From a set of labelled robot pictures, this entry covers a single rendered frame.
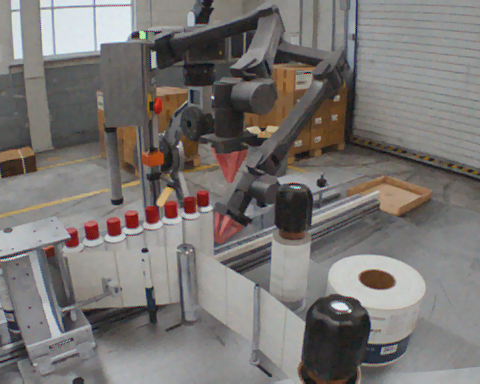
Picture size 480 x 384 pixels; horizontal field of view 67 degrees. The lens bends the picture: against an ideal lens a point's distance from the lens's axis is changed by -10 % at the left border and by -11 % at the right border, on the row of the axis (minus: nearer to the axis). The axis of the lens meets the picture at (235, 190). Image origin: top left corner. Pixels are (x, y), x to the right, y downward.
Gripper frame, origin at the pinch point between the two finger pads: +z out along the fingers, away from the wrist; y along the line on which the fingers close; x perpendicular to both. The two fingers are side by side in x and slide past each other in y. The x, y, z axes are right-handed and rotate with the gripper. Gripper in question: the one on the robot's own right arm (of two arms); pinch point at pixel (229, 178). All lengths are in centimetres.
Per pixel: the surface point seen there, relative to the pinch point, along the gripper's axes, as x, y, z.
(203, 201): 18.8, 6.5, 12.2
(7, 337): 19, -49, 31
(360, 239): 4, 60, 36
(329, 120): 256, 374, 64
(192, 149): 327, 209, 90
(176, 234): 17.0, -3.3, 17.9
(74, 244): 18.8, -28.6, 13.5
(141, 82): 18.6, -9.2, -19.4
